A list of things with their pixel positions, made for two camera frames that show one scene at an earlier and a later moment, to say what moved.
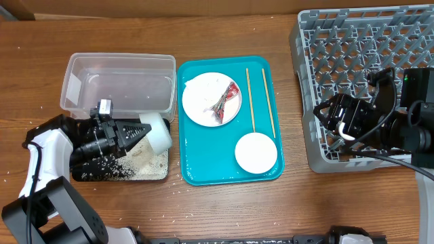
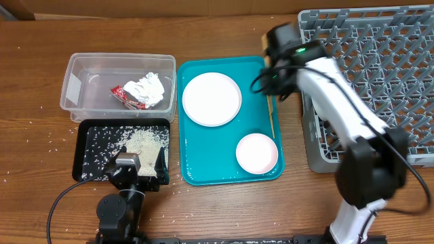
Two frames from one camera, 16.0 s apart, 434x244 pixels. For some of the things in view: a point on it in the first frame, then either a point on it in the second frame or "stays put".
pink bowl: (255, 153) stays put
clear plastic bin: (136, 83) stays put
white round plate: (203, 92) stays put
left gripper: (126, 144) to (152, 184)
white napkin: (207, 85) to (149, 90)
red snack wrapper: (218, 108) to (119, 93)
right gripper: (336, 104) to (272, 87)
